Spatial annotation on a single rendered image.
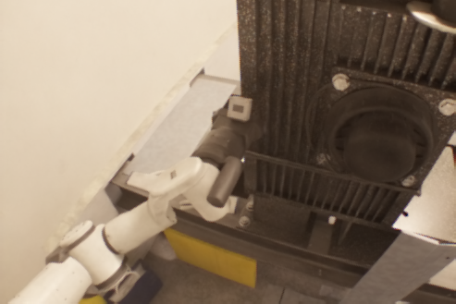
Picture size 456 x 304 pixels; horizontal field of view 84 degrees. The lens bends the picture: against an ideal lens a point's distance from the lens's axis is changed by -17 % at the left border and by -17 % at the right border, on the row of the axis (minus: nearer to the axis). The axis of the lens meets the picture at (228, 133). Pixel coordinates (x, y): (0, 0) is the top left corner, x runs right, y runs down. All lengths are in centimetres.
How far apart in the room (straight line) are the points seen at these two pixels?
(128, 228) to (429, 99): 63
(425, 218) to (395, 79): 57
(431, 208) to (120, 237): 93
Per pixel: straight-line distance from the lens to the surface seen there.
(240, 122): 65
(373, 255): 120
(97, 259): 61
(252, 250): 140
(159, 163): 143
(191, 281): 183
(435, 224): 108
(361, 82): 61
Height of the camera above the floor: 171
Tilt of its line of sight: 44 degrees down
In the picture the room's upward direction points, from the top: 5 degrees counter-clockwise
